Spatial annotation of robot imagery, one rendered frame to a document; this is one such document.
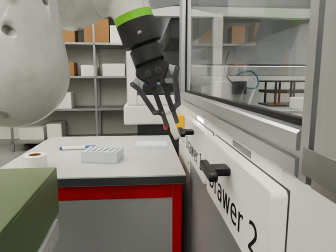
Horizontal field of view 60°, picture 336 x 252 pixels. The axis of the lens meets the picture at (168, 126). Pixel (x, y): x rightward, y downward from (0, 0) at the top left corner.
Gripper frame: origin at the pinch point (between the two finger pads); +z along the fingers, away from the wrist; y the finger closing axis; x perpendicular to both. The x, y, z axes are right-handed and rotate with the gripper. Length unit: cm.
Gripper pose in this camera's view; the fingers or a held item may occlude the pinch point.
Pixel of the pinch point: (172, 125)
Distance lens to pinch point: 72.9
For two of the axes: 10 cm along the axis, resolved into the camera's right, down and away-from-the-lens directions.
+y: -9.4, 3.5, -0.2
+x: 0.8, 1.5, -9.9
